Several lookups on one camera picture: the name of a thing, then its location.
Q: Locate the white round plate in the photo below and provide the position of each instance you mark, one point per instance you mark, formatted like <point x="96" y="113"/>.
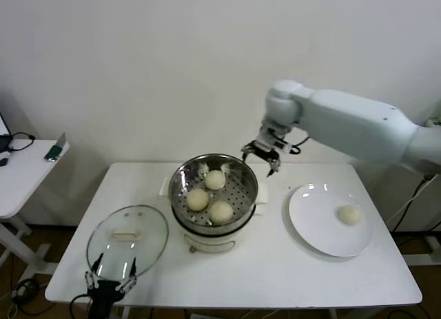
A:
<point x="310" y="215"/>

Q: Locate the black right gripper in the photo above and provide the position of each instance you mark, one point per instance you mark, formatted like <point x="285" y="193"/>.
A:
<point x="267" y="146"/>

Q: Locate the steel perforated steamer basket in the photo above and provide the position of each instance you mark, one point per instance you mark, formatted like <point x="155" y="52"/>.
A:
<point x="241" y="176"/>

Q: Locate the small black desk item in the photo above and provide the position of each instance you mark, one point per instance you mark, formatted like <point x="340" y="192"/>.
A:
<point x="2" y="162"/>

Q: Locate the white floor power strip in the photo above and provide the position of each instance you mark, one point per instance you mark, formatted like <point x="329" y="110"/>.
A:
<point x="20" y="291"/>

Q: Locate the black laptop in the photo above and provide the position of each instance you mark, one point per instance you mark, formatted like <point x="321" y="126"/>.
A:
<point x="2" y="126"/>

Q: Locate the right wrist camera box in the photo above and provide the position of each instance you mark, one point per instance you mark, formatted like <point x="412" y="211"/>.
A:
<point x="284" y="145"/>

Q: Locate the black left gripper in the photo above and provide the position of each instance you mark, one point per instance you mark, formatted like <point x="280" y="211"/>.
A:
<point x="102" y="298"/>

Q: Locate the green grey flat tool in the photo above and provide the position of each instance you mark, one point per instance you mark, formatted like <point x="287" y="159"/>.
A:
<point x="53" y="153"/>

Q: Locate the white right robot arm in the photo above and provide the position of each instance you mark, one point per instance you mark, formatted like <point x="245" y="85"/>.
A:
<point x="351" y="122"/>

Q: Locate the white steamed baozi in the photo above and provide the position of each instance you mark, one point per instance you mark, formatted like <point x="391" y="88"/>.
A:
<point x="215" y="180"/>
<point x="350" y="215"/>
<point x="220" y="213"/>
<point x="197" y="200"/>

